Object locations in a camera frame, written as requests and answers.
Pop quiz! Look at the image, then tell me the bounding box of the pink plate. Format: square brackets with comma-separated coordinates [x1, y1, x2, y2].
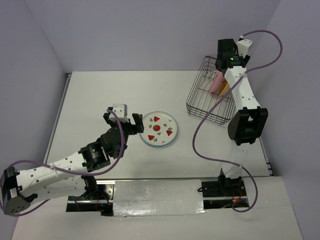
[208, 71, 225, 94]

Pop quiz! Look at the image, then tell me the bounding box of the white blue-rimmed fruit plate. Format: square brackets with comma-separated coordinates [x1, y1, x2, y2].
[139, 111, 178, 148]

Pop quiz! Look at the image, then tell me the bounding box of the dark wire dish rack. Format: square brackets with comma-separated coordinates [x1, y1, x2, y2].
[186, 56, 236, 126]

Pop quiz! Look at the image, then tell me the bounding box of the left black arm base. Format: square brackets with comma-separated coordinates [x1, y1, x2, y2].
[66, 176, 116, 217]

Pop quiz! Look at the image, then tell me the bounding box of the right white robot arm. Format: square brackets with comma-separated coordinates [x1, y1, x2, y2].
[215, 38, 269, 179]

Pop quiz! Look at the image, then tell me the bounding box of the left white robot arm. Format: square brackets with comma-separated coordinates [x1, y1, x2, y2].
[0, 107, 144, 217]

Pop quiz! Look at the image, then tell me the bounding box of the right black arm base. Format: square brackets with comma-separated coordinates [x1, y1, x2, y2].
[197, 170, 249, 210]

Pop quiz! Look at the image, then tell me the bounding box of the yellow plate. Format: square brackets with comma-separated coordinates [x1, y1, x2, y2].
[218, 80, 230, 96]

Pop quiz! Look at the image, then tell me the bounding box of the silver tape-covered panel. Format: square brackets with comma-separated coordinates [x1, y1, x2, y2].
[113, 179, 205, 217]

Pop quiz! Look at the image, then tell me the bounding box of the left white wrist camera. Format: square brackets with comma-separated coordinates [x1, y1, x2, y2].
[112, 104, 128, 119]

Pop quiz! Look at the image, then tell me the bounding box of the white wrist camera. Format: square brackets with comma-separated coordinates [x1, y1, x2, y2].
[236, 38, 253, 58]
[112, 104, 128, 119]

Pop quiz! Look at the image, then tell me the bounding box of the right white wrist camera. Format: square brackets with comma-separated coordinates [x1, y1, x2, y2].
[236, 38, 253, 58]

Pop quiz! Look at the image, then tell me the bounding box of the aluminium table rail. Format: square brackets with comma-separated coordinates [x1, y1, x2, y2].
[42, 72, 72, 164]

